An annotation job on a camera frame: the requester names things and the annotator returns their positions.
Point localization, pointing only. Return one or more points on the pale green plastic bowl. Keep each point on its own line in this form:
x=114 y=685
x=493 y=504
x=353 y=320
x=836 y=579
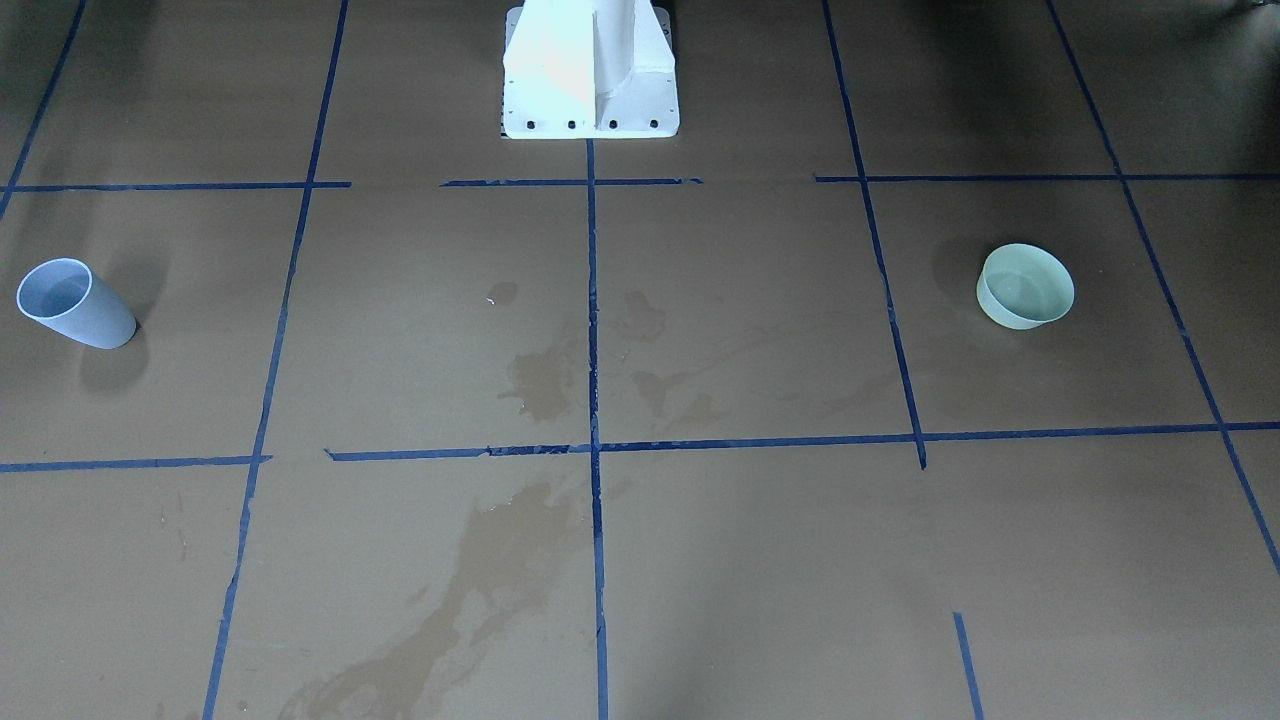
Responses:
x=1021 y=287

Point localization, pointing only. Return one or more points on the light blue plastic cup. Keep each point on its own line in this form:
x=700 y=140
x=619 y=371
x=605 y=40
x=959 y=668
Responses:
x=66 y=296

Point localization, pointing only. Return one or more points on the white camera stand base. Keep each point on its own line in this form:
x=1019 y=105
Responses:
x=589 y=69

